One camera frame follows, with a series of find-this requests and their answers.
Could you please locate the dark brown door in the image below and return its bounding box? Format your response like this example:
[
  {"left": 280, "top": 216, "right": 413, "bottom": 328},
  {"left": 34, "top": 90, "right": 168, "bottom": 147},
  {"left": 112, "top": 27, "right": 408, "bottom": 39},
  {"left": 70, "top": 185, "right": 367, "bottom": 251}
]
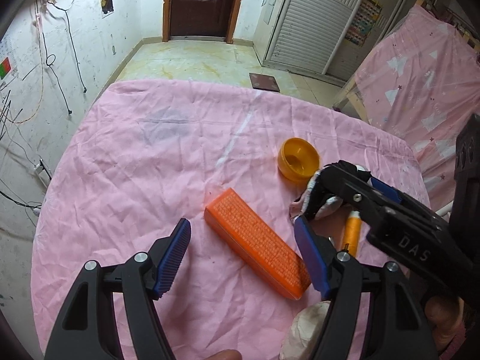
[{"left": 163, "top": 0, "right": 248, "bottom": 44}]

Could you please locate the white metal frame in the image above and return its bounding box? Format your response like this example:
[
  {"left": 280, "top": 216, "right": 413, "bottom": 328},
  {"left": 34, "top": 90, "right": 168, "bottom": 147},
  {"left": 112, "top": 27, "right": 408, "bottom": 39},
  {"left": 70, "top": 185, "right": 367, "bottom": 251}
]
[{"left": 438, "top": 198, "right": 457, "bottom": 219}]

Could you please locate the black and white patterned sock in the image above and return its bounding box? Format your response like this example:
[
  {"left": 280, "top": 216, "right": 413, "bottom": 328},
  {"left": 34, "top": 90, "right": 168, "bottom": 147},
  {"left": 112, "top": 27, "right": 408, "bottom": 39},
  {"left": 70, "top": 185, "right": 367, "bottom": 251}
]
[{"left": 289, "top": 159, "right": 372, "bottom": 229}]

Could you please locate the yellow plastic bowl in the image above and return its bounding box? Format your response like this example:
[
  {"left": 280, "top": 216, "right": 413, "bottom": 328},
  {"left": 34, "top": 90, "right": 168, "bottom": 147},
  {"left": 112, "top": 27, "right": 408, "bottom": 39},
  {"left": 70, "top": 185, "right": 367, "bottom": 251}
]
[{"left": 277, "top": 137, "right": 321, "bottom": 185}]

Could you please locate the thin wall cable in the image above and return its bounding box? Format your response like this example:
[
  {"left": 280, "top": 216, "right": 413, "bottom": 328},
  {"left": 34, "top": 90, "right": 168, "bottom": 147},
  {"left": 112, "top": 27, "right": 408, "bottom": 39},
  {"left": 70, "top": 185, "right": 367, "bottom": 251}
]
[
  {"left": 35, "top": 11, "right": 72, "bottom": 117},
  {"left": 47, "top": 0, "right": 89, "bottom": 94}
]

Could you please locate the pink printed curtain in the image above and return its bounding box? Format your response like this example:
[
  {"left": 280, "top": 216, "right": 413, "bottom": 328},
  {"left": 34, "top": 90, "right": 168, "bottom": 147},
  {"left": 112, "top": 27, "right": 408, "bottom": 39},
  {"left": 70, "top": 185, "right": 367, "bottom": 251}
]
[{"left": 354, "top": 5, "right": 480, "bottom": 214}]

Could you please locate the white louvered wardrobe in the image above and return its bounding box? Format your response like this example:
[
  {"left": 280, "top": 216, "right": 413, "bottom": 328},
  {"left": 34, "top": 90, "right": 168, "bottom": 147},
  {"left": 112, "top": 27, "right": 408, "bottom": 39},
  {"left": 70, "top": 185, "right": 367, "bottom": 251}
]
[{"left": 262, "top": 0, "right": 439, "bottom": 83}]

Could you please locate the person's right hand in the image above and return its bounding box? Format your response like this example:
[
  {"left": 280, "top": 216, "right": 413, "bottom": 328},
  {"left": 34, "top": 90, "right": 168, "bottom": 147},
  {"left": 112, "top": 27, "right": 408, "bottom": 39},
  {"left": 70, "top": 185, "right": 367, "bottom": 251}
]
[{"left": 424, "top": 294, "right": 469, "bottom": 344}]

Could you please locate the white power strip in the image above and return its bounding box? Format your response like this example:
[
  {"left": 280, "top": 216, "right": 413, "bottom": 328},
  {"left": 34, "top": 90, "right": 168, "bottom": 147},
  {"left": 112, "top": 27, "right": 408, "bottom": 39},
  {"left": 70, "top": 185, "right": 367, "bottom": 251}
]
[{"left": 34, "top": 159, "right": 53, "bottom": 181}]

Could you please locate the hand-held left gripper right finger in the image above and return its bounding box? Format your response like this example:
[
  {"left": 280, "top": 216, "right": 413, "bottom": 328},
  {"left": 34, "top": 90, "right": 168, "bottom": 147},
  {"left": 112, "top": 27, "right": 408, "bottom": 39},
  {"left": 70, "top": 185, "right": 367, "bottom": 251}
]
[{"left": 293, "top": 217, "right": 439, "bottom": 360}]

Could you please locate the colourful grid poster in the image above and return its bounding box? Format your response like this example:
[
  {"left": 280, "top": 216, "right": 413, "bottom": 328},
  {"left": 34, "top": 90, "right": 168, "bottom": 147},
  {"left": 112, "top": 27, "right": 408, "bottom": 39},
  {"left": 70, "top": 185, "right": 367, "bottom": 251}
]
[{"left": 344, "top": 0, "right": 384, "bottom": 47}]

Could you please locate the cream cloth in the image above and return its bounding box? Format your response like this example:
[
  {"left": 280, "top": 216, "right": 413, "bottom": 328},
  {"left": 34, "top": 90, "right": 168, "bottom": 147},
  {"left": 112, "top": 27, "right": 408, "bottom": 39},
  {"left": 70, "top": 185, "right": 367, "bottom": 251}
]
[{"left": 281, "top": 302, "right": 332, "bottom": 360}]

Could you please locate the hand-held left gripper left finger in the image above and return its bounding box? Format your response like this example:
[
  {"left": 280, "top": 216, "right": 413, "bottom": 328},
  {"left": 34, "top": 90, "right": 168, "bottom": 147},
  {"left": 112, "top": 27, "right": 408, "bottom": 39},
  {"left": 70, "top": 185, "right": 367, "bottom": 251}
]
[{"left": 44, "top": 217, "right": 193, "bottom": 360}]

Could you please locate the orange cardboard box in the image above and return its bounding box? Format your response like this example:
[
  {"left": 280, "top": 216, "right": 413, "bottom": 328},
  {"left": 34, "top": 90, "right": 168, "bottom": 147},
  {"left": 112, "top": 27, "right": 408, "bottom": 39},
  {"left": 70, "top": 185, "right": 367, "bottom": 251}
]
[{"left": 203, "top": 187, "right": 312, "bottom": 301}]

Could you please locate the pink bed sheet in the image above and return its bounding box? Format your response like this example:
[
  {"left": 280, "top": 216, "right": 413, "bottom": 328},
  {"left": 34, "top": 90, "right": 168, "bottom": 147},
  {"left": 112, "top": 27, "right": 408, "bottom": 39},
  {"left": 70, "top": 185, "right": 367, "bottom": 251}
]
[{"left": 31, "top": 79, "right": 432, "bottom": 360}]

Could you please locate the person's right forearm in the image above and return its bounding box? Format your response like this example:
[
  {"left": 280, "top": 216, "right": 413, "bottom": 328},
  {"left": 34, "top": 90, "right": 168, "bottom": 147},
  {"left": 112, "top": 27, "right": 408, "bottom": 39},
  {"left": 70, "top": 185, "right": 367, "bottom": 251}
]
[{"left": 437, "top": 307, "right": 480, "bottom": 360}]

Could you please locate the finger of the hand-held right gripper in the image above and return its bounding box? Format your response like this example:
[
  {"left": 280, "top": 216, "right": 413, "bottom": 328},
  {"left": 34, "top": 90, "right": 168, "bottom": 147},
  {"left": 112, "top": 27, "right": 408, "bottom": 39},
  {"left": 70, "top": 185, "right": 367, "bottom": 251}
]
[
  {"left": 304, "top": 163, "right": 391, "bottom": 220},
  {"left": 369, "top": 177, "right": 404, "bottom": 205}
]

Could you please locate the person's left hand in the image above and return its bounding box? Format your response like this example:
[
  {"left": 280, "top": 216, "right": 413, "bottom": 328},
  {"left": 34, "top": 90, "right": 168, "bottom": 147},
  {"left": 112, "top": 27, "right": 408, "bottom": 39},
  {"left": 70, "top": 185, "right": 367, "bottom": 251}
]
[{"left": 197, "top": 349, "right": 242, "bottom": 360}]

